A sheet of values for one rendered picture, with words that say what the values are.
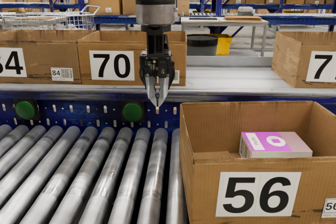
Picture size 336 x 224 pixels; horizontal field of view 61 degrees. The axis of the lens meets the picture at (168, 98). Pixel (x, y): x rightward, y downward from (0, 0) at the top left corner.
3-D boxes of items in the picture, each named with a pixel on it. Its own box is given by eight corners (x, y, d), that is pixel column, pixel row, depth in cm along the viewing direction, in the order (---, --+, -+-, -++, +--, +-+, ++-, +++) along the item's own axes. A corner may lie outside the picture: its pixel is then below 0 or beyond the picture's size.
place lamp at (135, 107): (122, 122, 102) (121, 104, 99) (123, 120, 103) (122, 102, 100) (142, 122, 101) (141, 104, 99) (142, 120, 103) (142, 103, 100)
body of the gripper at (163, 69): (138, 80, 66) (136, 27, 62) (143, 70, 74) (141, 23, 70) (171, 80, 66) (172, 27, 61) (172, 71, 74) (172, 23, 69)
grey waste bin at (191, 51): (193, 91, 362) (194, 41, 339) (172, 81, 402) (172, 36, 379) (223, 85, 386) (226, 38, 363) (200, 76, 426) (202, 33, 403)
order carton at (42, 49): (-20, 85, 108) (-32, 40, 102) (21, 65, 135) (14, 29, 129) (82, 86, 106) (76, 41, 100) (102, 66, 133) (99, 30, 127)
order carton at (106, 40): (80, 86, 106) (75, 41, 100) (101, 66, 133) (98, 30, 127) (186, 88, 104) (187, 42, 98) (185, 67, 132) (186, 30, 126)
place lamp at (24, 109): (16, 119, 103) (12, 102, 101) (18, 118, 105) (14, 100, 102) (35, 120, 103) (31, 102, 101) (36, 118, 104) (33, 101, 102)
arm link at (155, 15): (138, 3, 69) (177, 3, 69) (139, 23, 71) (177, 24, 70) (133, 4, 60) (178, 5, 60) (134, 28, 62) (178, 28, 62)
